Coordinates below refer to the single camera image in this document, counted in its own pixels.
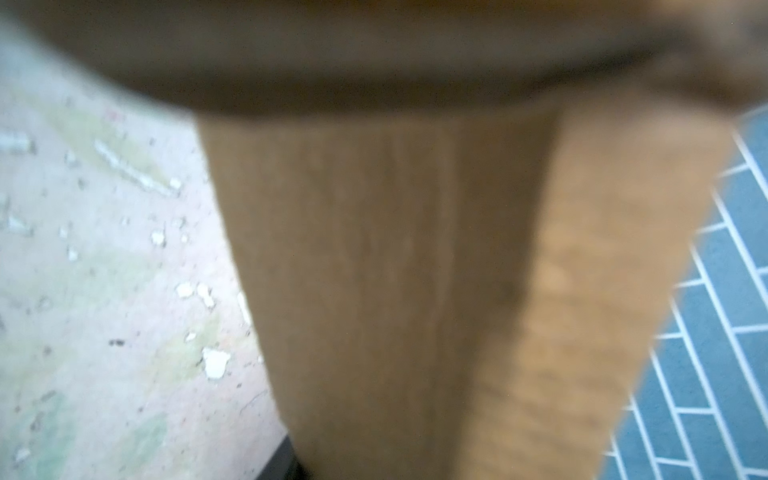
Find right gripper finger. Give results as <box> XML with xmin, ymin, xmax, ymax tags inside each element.
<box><xmin>256</xmin><ymin>436</ymin><xmax>309</xmax><ymax>480</ymax></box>

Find brown cardboard paper box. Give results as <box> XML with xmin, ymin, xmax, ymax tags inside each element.
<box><xmin>1</xmin><ymin>1</ymin><xmax>767</xmax><ymax>479</ymax></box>

